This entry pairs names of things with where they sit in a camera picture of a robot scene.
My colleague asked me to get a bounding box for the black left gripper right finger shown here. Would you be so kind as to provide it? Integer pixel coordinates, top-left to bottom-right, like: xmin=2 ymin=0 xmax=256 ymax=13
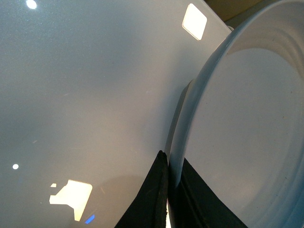
xmin=169 ymin=159 xmax=247 ymax=228

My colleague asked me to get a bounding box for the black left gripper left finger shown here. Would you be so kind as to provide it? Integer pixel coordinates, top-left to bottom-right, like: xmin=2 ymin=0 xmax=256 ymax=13
xmin=115 ymin=151 xmax=169 ymax=228

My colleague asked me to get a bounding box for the grey round plate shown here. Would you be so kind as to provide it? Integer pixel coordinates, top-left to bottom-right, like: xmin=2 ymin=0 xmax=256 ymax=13
xmin=169 ymin=0 xmax=304 ymax=228

